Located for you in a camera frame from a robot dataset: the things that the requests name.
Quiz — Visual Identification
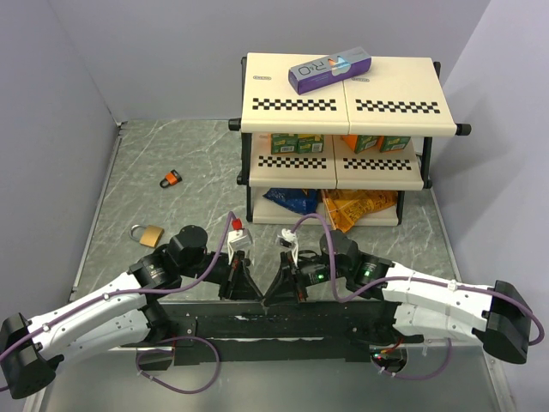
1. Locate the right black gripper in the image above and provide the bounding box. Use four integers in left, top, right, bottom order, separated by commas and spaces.
263, 251, 348, 307

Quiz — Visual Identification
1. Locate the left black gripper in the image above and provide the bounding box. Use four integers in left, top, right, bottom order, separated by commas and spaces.
180, 247, 262, 301

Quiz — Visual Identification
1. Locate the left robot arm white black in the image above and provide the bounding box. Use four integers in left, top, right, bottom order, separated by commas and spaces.
1, 225, 262, 399

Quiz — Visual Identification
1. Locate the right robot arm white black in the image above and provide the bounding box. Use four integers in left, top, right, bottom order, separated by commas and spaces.
263, 230, 532, 365

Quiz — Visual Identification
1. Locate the blue snack bag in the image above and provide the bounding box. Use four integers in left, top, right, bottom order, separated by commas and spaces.
263, 188, 318, 215

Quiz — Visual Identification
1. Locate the orange snack bag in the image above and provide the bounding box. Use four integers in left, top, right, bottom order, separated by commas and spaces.
321, 189, 398, 233

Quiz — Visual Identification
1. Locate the brass padlock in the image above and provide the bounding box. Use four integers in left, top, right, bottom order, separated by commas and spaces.
129, 224, 165, 248

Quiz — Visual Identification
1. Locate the small orange black padlock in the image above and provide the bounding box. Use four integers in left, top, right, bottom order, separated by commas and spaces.
160, 169, 182, 189

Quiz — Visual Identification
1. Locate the green yellow box left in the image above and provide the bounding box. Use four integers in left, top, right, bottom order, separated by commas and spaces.
269, 133, 299, 155

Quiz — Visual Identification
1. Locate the green yellow box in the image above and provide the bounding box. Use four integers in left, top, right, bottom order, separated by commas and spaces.
297, 134, 324, 154
269, 133, 299, 155

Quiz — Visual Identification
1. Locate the beige three-tier shelf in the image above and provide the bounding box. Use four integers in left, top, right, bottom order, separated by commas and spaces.
228, 52, 471, 224

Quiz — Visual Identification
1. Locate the orange green box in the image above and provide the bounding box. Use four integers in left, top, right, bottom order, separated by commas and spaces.
341, 135, 380, 154

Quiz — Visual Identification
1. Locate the green box right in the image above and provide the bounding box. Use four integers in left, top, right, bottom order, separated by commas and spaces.
377, 136, 411, 153

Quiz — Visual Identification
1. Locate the purple toothpaste box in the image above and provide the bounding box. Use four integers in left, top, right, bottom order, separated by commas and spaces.
288, 47, 372, 95

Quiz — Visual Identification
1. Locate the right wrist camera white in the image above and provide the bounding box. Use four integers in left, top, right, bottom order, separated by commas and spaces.
275, 228, 299, 264

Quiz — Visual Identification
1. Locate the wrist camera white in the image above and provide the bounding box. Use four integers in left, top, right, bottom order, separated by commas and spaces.
226, 219, 254, 261
275, 228, 299, 264

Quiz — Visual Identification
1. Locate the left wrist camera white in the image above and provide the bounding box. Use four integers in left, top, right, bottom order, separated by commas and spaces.
226, 219, 254, 261

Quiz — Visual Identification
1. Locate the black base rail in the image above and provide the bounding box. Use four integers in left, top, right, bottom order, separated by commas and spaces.
137, 300, 424, 366

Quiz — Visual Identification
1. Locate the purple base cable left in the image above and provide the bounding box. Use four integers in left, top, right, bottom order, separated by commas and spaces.
136, 333, 222, 394

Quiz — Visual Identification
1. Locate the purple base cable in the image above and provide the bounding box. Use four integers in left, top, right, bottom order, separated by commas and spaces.
371, 338, 454, 381
136, 333, 222, 394

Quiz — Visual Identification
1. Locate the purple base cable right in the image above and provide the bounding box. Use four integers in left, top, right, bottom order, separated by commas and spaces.
371, 338, 454, 381

